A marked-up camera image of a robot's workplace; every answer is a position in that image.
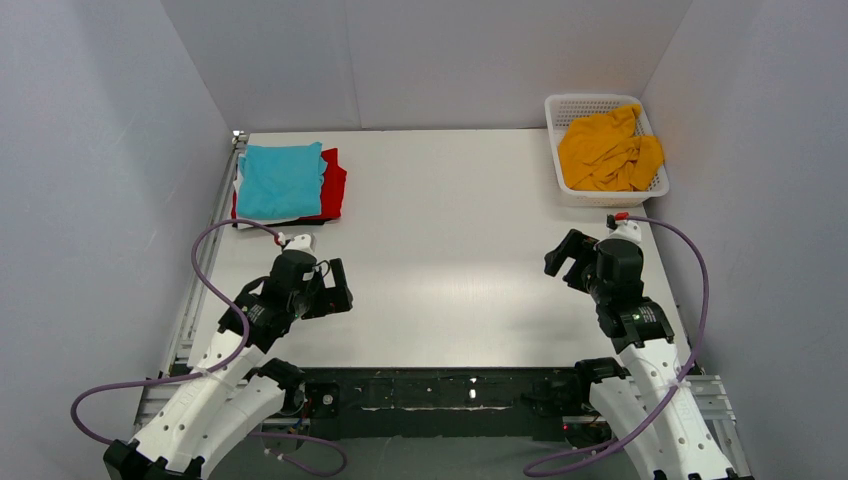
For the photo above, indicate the black folded t-shirt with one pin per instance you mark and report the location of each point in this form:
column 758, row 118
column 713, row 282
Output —
column 243, row 223

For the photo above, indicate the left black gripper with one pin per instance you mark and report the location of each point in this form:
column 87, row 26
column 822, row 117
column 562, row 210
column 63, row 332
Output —
column 334, row 290

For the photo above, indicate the aluminium frame rail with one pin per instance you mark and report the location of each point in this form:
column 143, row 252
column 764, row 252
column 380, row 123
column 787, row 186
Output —
column 178, row 356

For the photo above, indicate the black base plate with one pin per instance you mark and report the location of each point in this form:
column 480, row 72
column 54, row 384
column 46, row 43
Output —
column 542, row 404

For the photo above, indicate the red folded t-shirt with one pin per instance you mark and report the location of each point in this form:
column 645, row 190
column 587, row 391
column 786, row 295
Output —
column 334, row 185

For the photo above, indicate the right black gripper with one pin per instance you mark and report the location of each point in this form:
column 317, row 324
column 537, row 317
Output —
column 568, row 257

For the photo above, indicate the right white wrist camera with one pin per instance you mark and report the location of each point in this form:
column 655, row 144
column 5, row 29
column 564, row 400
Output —
column 621, row 226

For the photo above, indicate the blue folded t-shirt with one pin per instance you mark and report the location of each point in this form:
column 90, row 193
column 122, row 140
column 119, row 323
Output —
column 281, row 179

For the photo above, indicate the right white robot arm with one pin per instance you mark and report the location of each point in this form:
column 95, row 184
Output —
column 652, row 413

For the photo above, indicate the yellow t-shirt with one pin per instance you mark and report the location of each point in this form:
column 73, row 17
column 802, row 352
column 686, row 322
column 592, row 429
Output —
column 603, row 153

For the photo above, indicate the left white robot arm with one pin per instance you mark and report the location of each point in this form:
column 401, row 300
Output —
column 235, row 387

